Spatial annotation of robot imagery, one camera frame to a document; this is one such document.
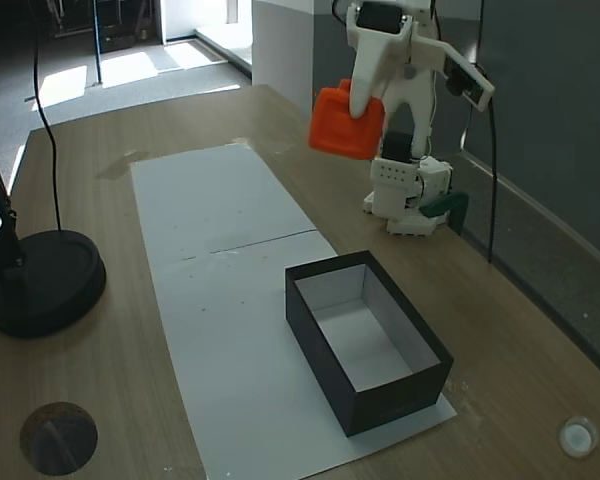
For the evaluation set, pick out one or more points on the clear tape strip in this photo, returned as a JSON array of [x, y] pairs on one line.
[[242, 142], [117, 170]]

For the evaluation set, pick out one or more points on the white paper sheet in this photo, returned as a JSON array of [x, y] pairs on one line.
[[205, 200], [240, 375]]

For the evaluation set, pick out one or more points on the orange cube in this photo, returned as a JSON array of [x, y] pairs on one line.
[[337, 132]]

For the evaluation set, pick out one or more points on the black desk lamp stand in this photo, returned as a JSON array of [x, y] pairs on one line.
[[45, 280]]

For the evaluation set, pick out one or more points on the blue pole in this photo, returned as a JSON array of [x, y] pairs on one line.
[[98, 50]]

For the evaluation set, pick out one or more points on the green table clamp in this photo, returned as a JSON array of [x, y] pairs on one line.
[[447, 202]]

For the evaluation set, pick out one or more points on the white round cap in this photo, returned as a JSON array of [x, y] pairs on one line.
[[577, 437]]

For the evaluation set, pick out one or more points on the dark brown open box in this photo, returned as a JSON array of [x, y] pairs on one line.
[[395, 407]]

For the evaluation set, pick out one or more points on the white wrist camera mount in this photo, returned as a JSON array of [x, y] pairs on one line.
[[430, 52]]

